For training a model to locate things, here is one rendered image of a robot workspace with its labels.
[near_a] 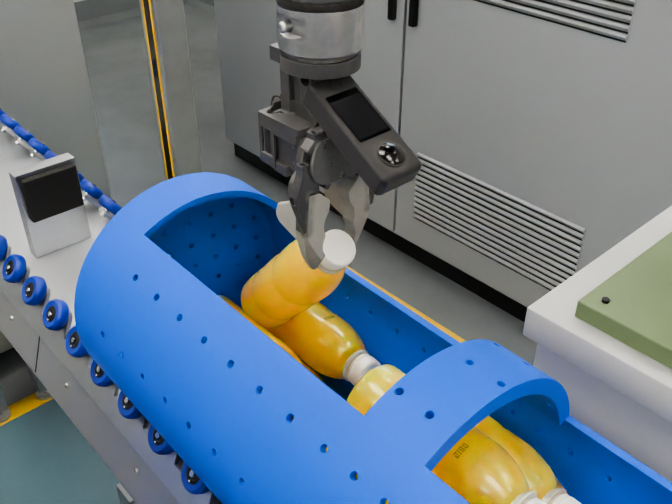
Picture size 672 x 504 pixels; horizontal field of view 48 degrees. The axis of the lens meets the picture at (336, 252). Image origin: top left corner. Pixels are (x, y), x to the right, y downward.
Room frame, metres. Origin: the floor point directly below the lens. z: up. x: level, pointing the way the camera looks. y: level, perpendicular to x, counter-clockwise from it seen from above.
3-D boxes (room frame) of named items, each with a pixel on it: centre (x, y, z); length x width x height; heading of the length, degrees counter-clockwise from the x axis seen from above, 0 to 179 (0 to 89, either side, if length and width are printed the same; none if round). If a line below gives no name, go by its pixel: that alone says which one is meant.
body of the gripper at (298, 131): (0.65, 0.02, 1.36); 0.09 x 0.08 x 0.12; 41
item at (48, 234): (1.07, 0.46, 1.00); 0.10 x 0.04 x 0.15; 131
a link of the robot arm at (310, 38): (0.65, 0.02, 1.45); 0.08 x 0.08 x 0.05
